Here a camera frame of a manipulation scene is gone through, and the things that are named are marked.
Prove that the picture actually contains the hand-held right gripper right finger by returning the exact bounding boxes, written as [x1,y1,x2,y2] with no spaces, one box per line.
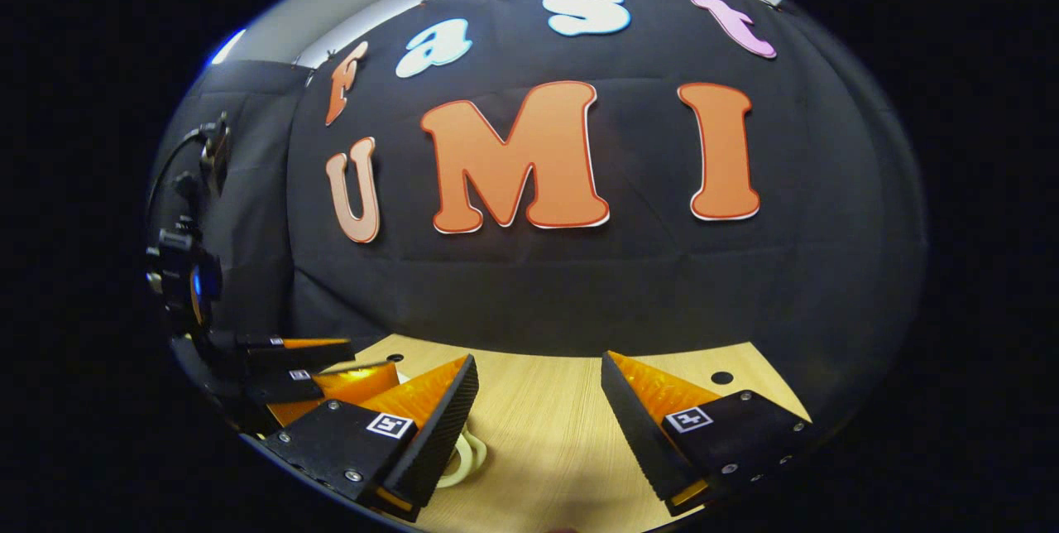
[600,349,816,517]

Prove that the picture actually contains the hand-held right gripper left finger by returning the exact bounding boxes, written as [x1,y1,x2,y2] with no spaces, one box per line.
[261,353,481,521]

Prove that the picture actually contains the pale yellow suitcase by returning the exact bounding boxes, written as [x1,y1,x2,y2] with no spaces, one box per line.
[393,363,489,490]

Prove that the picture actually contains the black backdrop cloth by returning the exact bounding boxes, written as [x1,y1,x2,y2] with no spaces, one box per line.
[149,0,927,435]

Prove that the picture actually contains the black cable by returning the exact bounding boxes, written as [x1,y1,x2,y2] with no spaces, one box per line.
[147,126,208,219]

